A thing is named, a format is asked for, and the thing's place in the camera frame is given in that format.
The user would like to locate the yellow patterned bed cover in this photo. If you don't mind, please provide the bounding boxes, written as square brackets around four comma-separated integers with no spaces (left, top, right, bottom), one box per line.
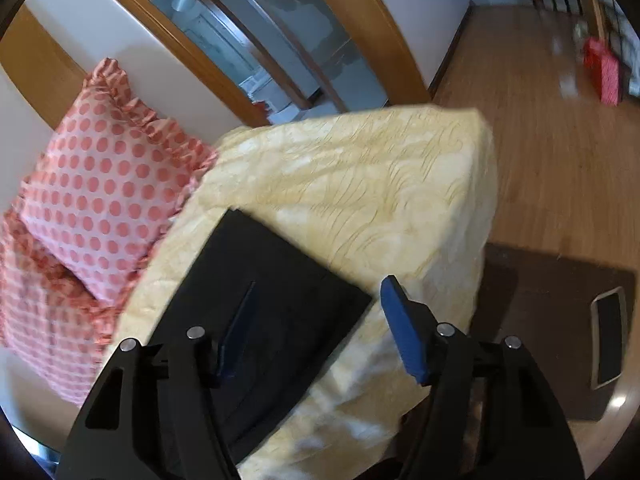
[116,103,498,480]

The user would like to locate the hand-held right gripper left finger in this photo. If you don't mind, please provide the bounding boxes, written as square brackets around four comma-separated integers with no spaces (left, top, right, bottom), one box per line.
[54,281,261,480]

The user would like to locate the black pants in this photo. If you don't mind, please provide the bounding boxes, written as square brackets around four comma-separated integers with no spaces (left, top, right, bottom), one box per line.
[160,208,373,466]

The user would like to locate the wooden door frame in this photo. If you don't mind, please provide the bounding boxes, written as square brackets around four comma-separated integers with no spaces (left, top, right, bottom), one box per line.
[74,0,432,128]

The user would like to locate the red gift bag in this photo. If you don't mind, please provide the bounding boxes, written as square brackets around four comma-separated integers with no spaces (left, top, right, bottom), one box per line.
[583,36,624,107]

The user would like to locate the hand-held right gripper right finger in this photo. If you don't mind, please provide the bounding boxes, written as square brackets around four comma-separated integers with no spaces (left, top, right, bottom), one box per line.
[380,275,586,480]

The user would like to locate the pink polka dot pillow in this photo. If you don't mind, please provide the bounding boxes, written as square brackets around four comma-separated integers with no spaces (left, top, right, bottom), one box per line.
[11,58,220,306]

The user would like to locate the wooden door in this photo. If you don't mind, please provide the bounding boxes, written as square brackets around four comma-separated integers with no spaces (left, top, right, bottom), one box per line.
[0,19,88,131]

